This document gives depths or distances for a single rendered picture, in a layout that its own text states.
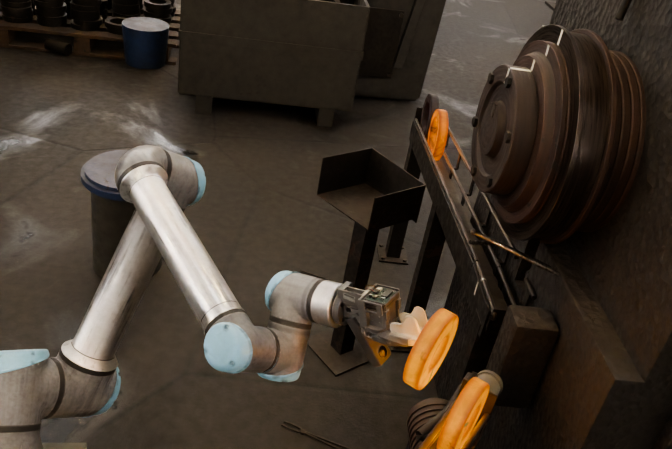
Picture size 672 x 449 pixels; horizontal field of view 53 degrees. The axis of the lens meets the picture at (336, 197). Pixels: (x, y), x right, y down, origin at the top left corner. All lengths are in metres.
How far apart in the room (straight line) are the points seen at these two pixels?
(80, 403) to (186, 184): 0.61
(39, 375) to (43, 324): 0.75
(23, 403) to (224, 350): 0.64
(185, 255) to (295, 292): 0.24
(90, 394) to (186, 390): 0.48
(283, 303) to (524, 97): 0.64
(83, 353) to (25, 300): 0.83
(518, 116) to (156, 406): 1.43
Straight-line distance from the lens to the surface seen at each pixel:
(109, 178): 2.49
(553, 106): 1.39
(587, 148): 1.35
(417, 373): 1.25
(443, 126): 2.42
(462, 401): 1.30
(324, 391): 2.33
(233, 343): 1.28
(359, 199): 2.17
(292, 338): 1.40
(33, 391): 1.80
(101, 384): 1.89
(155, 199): 1.53
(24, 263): 2.83
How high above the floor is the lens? 1.67
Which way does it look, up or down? 30 degrees down
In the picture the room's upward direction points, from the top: 10 degrees clockwise
